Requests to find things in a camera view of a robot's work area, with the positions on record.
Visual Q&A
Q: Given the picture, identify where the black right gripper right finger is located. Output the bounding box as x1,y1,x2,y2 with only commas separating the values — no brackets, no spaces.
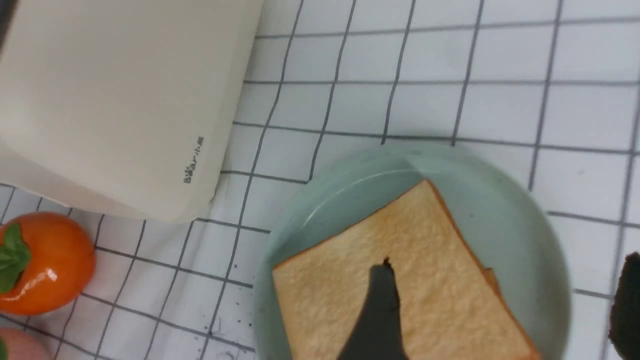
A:
608,251,640,360

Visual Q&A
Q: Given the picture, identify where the toasted bread slice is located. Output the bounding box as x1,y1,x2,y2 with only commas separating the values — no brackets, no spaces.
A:
482,268,502,297
272,179,541,360

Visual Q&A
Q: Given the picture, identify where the pink peach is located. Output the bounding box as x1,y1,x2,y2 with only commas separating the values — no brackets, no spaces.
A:
0,327,51,360

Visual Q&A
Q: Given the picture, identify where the orange persimmon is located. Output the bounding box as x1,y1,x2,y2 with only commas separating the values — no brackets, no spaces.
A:
0,212,97,316

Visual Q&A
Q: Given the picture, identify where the white grid tablecloth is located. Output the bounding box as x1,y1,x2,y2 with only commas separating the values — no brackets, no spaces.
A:
1,0,640,360

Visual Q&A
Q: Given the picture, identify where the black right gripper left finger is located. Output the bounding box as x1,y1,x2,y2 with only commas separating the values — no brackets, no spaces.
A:
337,257,408,360

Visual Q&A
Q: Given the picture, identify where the light green plate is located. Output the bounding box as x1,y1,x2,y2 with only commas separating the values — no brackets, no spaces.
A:
253,142,572,360

